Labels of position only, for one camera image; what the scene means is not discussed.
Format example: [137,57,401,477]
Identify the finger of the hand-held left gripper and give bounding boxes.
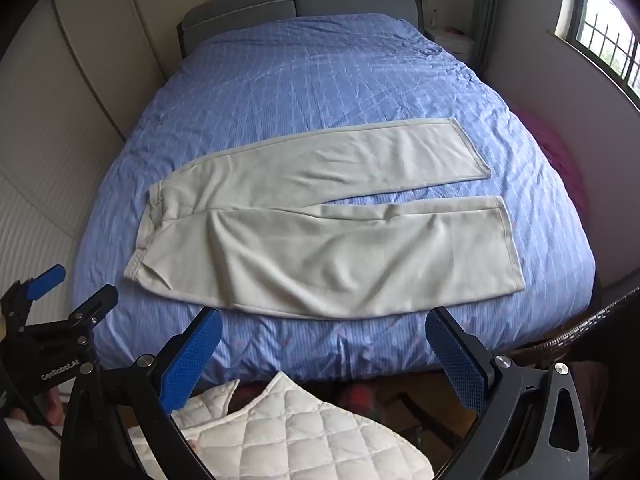
[0,264,67,333]
[20,284,120,347]

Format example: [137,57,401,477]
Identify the dark wicker chair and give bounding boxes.
[520,287,640,366]

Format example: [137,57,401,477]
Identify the white quilted jacket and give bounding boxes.
[125,371,436,480]

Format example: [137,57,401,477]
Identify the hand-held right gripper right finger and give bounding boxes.
[425,306,598,480]

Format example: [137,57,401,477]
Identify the beige pants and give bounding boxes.
[123,117,526,320]

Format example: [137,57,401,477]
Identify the white sliding wardrobe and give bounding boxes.
[0,0,168,261]

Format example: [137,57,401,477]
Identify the grey padded headboard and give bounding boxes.
[177,0,426,58]

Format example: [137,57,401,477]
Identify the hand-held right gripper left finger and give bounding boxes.
[62,307,223,480]

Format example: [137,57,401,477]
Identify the pink cushion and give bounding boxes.
[510,105,588,221]

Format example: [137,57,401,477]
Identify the grey-green curtain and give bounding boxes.
[470,0,518,68]

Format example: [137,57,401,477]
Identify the blue striped bed cover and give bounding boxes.
[72,12,598,381]

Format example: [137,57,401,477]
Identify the barred window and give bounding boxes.
[555,0,640,111]

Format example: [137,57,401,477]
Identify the white nightstand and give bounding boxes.
[430,27,476,68]

